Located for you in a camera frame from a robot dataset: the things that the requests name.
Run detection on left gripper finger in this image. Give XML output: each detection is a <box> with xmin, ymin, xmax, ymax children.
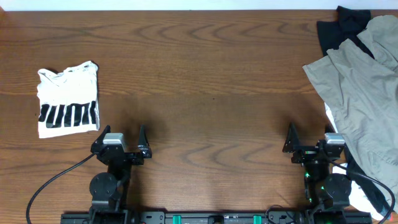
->
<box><xmin>137</xmin><ymin>124</ymin><xmax>150</xmax><ymax>152</ymax></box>
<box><xmin>94</xmin><ymin>125</ymin><xmax>111</xmax><ymax>146</ymax></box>

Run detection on black garment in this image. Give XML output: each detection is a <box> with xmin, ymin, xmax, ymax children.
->
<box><xmin>317</xmin><ymin>6</ymin><xmax>374</xmax><ymax>58</ymax></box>

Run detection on white garment under pile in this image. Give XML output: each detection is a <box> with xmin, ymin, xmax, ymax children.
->
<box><xmin>324</xmin><ymin>103</ymin><xmax>384</xmax><ymax>221</ymax></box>

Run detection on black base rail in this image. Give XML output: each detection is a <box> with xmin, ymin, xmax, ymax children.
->
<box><xmin>60</xmin><ymin>210</ymin><xmax>373</xmax><ymax>224</ymax></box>

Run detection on left black cable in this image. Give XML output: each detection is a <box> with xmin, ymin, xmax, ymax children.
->
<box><xmin>25</xmin><ymin>152</ymin><xmax>96</xmax><ymax>224</ymax></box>

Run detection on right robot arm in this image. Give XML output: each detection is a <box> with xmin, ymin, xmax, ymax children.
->
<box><xmin>282</xmin><ymin>123</ymin><xmax>351</xmax><ymax>223</ymax></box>

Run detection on khaki green shorts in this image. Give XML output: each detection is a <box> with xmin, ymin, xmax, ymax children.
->
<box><xmin>303</xmin><ymin>15</ymin><xmax>397</xmax><ymax>200</ymax></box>

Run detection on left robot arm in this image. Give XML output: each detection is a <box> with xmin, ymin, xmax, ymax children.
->
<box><xmin>86</xmin><ymin>124</ymin><xmax>152</xmax><ymax>224</ymax></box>

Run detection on folded white printed t-shirt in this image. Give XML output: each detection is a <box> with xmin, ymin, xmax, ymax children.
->
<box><xmin>37</xmin><ymin>61</ymin><xmax>100</xmax><ymax>139</ymax></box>

